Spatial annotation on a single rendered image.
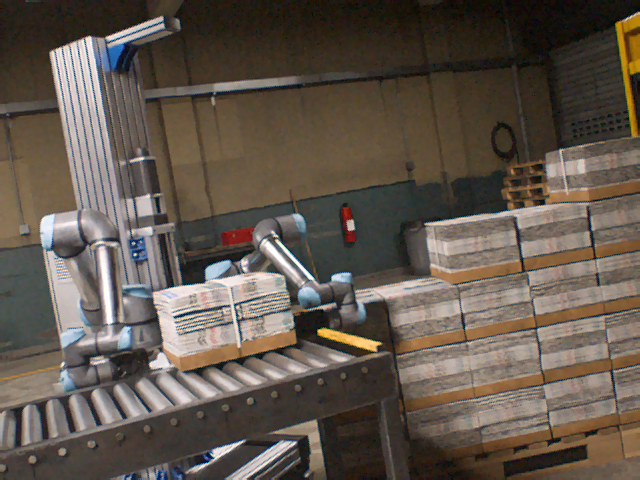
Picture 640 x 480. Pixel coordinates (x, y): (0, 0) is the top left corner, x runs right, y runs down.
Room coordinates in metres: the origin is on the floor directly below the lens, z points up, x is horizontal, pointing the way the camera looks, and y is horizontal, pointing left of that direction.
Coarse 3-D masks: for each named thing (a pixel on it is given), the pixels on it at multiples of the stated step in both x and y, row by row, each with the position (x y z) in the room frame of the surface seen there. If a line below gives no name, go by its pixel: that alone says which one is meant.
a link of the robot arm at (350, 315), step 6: (342, 306) 2.52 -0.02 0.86; (348, 306) 2.52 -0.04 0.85; (354, 306) 2.53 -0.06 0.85; (360, 306) 2.55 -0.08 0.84; (342, 312) 2.52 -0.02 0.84; (348, 312) 2.52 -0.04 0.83; (354, 312) 2.53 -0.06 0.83; (360, 312) 2.54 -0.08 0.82; (342, 318) 2.51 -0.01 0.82; (348, 318) 2.52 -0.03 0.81; (354, 318) 2.53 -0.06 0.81; (360, 318) 2.54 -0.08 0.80; (342, 324) 2.51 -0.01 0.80; (348, 324) 2.52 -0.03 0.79; (354, 324) 2.54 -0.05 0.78
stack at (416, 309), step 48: (384, 288) 3.02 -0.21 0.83; (432, 288) 2.77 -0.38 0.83; (480, 288) 2.77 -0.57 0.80; (528, 288) 2.79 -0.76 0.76; (576, 288) 2.81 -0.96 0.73; (384, 336) 2.73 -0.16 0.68; (528, 336) 2.78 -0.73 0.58; (576, 336) 2.80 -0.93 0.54; (432, 384) 2.75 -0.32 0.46; (480, 384) 2.77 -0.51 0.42; (576, 384) 2.80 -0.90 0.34; (432, 432) 2.75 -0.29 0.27; (480, 432) 2.77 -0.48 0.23; (528, 432) 2.78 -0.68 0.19
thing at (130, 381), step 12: (300, 336) 2.39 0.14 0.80; (312, 336) 2.37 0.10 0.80; (156, 372) 2.18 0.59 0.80; (168, 372) 2.18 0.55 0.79; (108, 384) 2.12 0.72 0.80; (132, 384) 2.13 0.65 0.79; (156, 384) 2.16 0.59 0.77; (60, 396) 2.06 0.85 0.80; (12, 408) 2.00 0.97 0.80; (120, 408) 2.11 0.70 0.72; (72, 420) 2.06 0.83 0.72; (96, 420) 2.08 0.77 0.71; (72, 432) 2.06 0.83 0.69
